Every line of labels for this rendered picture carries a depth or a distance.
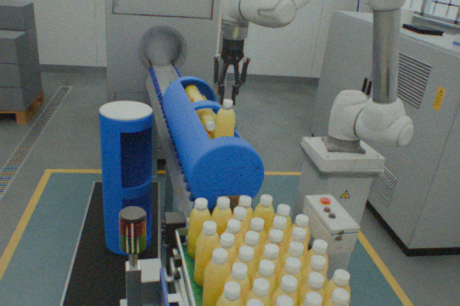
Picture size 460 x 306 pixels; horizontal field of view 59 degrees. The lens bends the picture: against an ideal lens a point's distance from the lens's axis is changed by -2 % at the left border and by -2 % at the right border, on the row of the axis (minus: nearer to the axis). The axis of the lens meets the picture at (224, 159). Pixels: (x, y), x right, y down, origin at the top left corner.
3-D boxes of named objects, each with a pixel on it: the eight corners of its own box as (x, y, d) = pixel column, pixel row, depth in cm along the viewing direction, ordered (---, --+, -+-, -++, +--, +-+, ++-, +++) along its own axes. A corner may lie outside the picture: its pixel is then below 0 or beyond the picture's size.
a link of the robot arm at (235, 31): (218, 17, 139) (217, 35, 141) (225, 21, 131) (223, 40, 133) (244, 19, 141) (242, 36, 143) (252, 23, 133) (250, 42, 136)
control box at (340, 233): (325, 217, 149) (330, 193, 145) (353, 252, 132) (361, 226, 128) (300, 219, 147) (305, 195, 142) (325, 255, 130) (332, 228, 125)
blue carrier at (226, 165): (210, 125, 235) (216, 77, 222) (258, 210, 160) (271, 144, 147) (160, 124, 227) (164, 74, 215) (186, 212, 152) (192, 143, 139)
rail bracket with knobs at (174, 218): (187, 233, 150) (188, 210, 145) (190, 246, 143) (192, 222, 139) (159, 235, 147) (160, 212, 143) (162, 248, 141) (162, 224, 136)
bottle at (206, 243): (215, 271, 133) (220, 221, 124) (217, 287, 127) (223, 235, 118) (192, 271, 132) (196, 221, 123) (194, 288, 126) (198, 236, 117)
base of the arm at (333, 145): (353, 138, 210) (356, 128, 208) (366, 154, 189) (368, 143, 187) (318, 136, 210) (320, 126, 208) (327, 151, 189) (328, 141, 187)
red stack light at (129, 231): (145, 221, 102) (145, 207, 100) (146, 236, 96) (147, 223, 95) (118, 223, 100) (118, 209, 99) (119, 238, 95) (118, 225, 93)
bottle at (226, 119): (221, 147, 162) (226, 100, 153) (235, 154, 158) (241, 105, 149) (208, 152, 157) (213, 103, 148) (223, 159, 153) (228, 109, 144)
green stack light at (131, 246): (145, 237, 104) (145, 221, 102) (146, 253, 99) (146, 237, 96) (119, 239, 102) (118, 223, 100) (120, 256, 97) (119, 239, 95)
